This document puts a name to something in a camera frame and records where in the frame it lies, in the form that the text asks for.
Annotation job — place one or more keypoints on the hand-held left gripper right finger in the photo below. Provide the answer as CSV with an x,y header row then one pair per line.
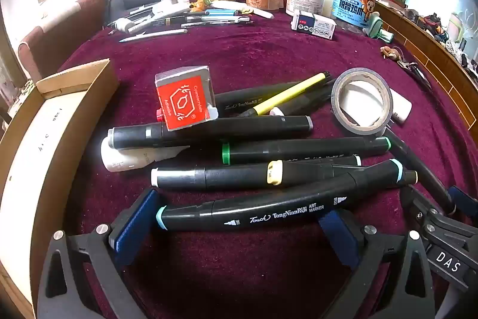
x,y
340,235

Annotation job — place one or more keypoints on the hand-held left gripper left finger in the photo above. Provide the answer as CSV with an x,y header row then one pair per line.
x,y
133,227

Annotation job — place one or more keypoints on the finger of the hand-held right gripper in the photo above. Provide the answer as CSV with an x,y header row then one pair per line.
x,y
429,220
463,198

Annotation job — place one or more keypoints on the black marker light blue caps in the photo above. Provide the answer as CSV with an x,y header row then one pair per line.
x,y
261,208

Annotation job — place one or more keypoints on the black marker green caps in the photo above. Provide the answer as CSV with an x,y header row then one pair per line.
x,y
298,149

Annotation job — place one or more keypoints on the cardboard box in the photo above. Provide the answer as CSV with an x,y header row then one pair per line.
x,y
44,162

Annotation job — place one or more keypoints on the grey tape roll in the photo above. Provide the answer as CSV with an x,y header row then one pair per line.
x,y
341,113

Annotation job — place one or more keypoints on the black marker white caps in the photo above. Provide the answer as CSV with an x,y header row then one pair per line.
x,y
179,177

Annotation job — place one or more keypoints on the white power adapter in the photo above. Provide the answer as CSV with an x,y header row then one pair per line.
x,y
123,158
401,108

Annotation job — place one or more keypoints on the black marker cream caps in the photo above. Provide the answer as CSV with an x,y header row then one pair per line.
x,y
298,169

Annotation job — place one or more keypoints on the orange label glue pack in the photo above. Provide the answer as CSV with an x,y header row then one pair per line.
x,y
185,104

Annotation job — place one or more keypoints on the black marker grey caps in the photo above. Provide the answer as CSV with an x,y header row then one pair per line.
x,y
224,128

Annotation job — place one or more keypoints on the bunch of keys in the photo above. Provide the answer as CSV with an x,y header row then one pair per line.
x,y
405,61

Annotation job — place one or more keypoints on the yellow pen black cap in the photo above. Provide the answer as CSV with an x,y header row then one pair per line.
x,y
283,94

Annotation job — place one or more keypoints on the wooden shelf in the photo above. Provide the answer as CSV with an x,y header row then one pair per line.
x,y
429,46

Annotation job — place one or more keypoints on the pile of assorted trinkets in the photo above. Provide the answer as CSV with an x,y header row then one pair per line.
x,y
444,27

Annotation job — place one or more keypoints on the silver pen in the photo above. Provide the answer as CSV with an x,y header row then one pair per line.
x,y
153,35

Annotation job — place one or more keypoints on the red-brown chair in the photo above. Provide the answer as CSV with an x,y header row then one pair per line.
x,y
56,38

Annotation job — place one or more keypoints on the maroon velvet tablecloth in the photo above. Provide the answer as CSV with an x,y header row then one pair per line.
x,y
242,53

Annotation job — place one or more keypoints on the small white printed box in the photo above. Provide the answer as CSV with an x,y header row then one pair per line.
x,y
313,24

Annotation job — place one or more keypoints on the cluster of pens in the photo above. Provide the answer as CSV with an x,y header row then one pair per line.
x,y
209,18

